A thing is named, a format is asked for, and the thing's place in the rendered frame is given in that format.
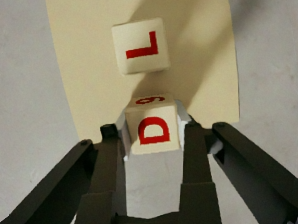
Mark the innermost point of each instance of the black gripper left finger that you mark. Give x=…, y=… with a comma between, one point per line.
x=57, y=197

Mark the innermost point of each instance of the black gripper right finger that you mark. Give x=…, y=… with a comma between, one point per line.
x=269, y=190

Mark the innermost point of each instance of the beige flat mat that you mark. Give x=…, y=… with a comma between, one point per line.
x=203, y=72

